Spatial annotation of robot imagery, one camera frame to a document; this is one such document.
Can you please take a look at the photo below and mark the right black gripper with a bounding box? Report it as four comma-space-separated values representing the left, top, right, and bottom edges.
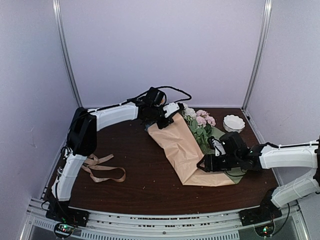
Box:
196, 153, 240, 173

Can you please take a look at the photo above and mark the green and tan wrapping paper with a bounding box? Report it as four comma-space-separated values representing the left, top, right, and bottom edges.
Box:
147, 113, 244, 187

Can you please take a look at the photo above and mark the white fake flower bunch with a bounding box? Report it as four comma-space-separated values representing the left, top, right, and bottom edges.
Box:
180, 102, 197, 125

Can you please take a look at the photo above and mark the white mug with orange inside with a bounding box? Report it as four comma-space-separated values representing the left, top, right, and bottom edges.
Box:
160, 98, 166, 105

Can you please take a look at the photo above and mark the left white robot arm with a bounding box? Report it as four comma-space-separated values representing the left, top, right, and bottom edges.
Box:
51, 102, 184, 202

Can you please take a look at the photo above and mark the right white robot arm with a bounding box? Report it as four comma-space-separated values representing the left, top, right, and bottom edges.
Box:
196, 134, 320, 221

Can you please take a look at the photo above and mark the white scalloped dish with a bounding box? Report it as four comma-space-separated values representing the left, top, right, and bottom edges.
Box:
223, 114, 246, 133

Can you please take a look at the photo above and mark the beige ribbon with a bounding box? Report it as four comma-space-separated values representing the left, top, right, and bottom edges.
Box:
81, 153, 127, 183

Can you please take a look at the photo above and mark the right circuit board with leds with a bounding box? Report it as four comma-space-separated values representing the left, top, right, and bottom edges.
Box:
254, 224, 275, 238

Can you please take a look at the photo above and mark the circuit board with leds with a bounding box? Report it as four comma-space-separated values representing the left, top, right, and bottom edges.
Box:
254, 224, 275, 238
53, 222, 75, 239

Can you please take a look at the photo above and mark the left circuit board with leds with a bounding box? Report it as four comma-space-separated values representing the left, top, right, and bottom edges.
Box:
53, 222, 75, 239

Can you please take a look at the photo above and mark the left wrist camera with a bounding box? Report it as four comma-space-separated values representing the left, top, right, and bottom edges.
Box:
143, 87, 166, 106

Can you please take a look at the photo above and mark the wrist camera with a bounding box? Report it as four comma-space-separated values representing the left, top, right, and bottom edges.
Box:
219, 131, 249, 156
143, 87, 166, 106

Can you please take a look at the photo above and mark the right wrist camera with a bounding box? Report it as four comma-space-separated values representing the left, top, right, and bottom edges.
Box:
219, 131, 249, 156

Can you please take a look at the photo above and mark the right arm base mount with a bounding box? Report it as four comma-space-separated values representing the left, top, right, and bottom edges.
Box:
239, 187, 282, 226

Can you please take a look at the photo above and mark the right aluminium frame post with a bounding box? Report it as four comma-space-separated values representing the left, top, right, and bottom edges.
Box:
241, 0, 273, 112

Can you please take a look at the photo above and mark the aluminium frame post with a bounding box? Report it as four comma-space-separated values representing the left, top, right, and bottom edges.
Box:
52, 0, 83, 107
241, 0, 273, 112

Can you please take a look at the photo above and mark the front aluminium rail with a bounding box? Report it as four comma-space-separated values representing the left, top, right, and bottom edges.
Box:
23, 197, 309, 240

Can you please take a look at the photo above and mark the left aluminium frame post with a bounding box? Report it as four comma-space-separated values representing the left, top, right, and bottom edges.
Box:
52, 0, 83, 107

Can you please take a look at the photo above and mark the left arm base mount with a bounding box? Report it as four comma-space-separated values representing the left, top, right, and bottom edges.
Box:
45, 196, 89, 227

